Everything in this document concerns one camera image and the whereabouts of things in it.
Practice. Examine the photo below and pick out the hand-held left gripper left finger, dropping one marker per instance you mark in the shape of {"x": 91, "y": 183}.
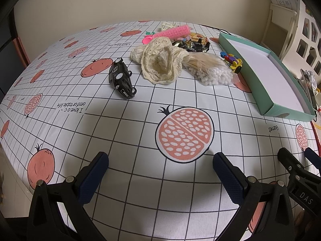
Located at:
{"x": 93, "y": 178}

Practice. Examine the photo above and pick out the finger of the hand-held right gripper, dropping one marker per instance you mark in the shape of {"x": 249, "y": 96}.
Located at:
{"x": 292, "y": 167}
{"x": 314, "y": 159}

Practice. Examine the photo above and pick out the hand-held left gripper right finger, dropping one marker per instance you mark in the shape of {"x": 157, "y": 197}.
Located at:
{"x": 229, "y": 178}

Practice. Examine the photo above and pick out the black toy car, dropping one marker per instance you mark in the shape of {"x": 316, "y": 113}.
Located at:
{"x": 121, "y": 80}

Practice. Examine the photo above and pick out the bag of cotton swabs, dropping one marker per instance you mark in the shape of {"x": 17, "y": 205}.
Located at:
{"x": 213, "y": 74}

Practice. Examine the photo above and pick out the teal cardboard box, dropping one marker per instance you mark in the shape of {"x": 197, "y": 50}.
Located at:
{"x": 260, "y": 65}

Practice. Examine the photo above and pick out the colourful block toy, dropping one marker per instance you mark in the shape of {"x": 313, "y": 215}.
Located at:
{"x": 232, "y": 59}

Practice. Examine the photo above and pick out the cream lace cloth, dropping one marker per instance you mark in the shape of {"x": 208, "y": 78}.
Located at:
{"x": 160, "y": 60}

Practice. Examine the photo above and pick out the black gold robot toy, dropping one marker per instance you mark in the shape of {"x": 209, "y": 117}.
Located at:
{"x": 190, "y": 45}

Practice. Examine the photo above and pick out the orange yellow snack packet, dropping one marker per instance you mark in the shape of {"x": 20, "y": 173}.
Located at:
{"x": 198, "y": 37}

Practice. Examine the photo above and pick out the pastel patterned wrapper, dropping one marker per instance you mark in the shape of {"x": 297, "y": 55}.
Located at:
{"x": 186, "y": 38}

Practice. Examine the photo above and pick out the pink hair roller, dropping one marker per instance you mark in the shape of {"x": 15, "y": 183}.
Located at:
{"x": 173, "y": 32}

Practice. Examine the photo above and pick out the pomegranate print grid tablecloth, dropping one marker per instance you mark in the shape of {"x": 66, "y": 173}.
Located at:
{"x": 140, "y": 125}

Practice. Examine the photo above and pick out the crumpled white paper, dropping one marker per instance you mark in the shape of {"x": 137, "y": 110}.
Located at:
{"x": 312, "y": 76}

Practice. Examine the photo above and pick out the white shelf unit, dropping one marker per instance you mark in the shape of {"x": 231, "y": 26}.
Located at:
{"x": 307, "y": 42}

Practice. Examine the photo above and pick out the white shelf rack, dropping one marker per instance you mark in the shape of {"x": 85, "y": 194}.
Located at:
{"x": 280, "y": 25}

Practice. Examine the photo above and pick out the dark cabinet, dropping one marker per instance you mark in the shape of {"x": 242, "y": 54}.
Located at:
{"x": 7, "y": 65}

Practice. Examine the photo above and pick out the green plastic toy figure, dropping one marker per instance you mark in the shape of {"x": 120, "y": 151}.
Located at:
{"x": 149, "y": 33}

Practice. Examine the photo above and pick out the white plastic clip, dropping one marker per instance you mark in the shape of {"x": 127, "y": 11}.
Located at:
{"x": 168, "y": 25}

